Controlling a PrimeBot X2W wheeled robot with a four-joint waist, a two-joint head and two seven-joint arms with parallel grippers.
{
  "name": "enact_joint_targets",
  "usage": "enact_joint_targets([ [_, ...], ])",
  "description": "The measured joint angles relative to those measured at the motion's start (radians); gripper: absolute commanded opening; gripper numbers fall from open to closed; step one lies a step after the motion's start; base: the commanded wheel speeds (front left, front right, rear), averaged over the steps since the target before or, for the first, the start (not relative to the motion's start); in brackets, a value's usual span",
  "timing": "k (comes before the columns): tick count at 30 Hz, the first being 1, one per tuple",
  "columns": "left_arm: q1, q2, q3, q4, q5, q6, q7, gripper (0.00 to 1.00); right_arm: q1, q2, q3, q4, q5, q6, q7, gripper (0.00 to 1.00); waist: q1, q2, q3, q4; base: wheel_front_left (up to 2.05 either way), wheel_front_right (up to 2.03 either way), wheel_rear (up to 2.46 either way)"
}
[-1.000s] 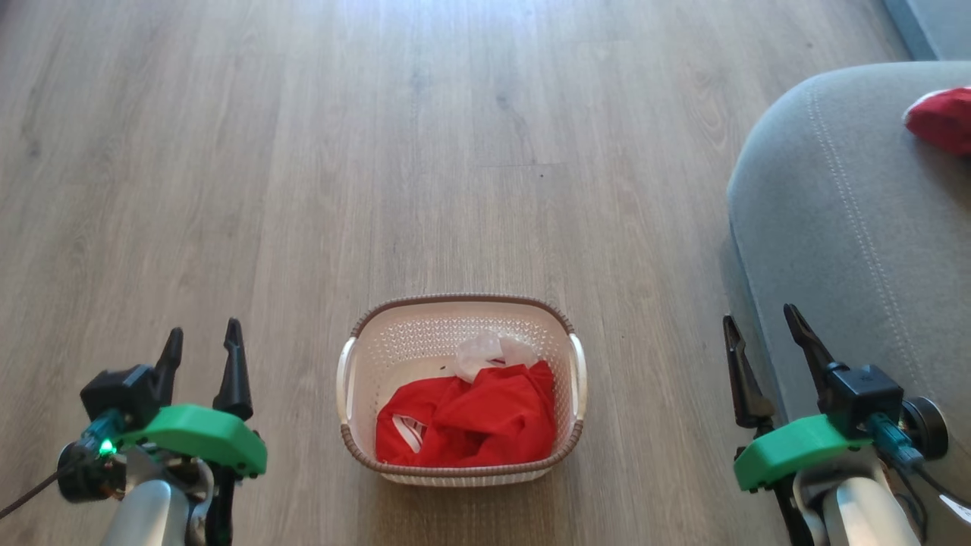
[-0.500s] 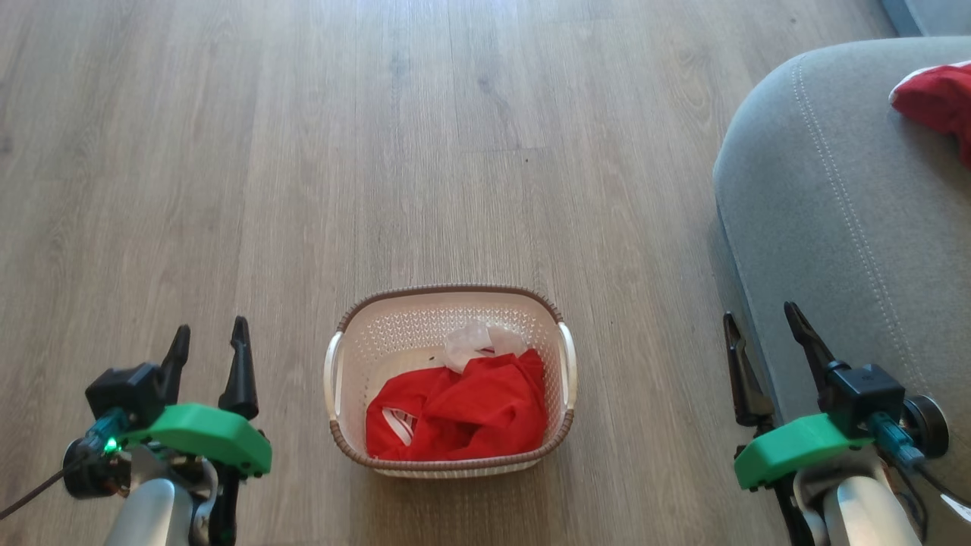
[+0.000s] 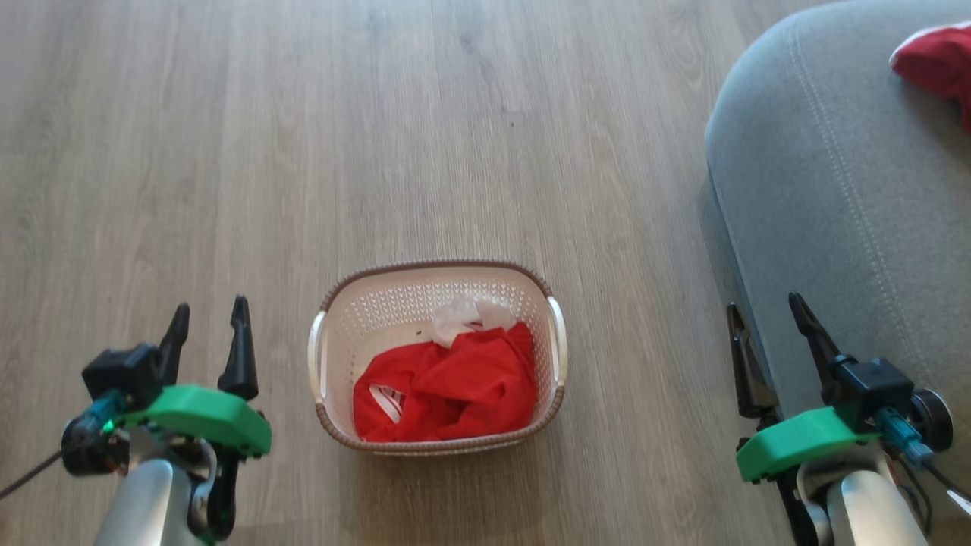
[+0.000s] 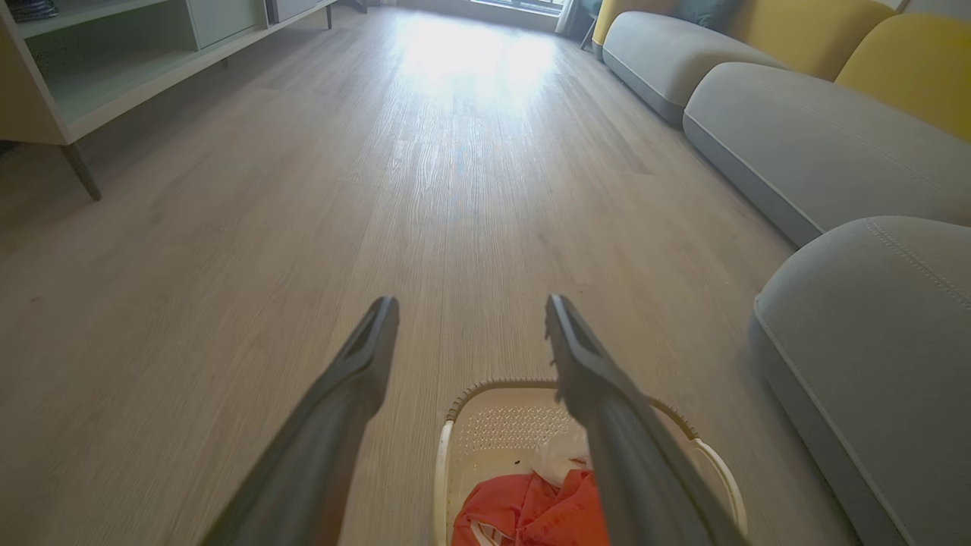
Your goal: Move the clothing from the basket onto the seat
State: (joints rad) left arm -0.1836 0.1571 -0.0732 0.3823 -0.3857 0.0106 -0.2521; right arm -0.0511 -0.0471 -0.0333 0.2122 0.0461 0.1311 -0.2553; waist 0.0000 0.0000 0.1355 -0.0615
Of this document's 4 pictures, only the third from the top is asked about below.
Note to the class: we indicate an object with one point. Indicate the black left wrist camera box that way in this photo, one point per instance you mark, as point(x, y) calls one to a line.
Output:
point(121, 371)

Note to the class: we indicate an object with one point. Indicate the white perforated laundry basket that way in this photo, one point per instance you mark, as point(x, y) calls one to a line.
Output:
point(394, 303)

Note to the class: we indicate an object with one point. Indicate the small white cloth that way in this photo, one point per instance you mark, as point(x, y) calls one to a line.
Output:
point(455, 322)

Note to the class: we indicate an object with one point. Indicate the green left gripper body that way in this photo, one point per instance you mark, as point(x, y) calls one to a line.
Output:
point(201, 413)

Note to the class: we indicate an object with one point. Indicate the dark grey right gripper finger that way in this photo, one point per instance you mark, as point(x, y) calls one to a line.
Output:
point(819, 341)
point(751, 379)

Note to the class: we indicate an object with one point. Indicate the grey and yellow sofa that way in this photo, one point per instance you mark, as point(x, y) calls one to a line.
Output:
point(834, 189)

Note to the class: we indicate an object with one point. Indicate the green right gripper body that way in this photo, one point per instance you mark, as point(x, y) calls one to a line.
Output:
point(796, 441)

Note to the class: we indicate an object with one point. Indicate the red garment with white trim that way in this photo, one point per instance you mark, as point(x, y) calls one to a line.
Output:
point(941, 64)

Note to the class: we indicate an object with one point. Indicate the red garment with white stripes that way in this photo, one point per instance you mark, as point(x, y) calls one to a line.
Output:
point(470, 387)

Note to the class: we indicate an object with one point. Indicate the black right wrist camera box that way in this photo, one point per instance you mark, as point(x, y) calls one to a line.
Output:
point(876, 390)

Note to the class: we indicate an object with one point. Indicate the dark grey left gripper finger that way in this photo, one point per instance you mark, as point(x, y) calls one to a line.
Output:
point(240, 356)
point(174, 345)

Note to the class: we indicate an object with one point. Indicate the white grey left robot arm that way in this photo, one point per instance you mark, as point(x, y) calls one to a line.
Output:
point(144, 500)

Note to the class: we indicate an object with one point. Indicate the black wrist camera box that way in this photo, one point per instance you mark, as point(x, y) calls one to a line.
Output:
point(876, 390)
point(121, 371)

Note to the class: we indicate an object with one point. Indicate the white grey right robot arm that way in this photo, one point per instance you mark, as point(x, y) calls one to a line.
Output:
point(865, 508)

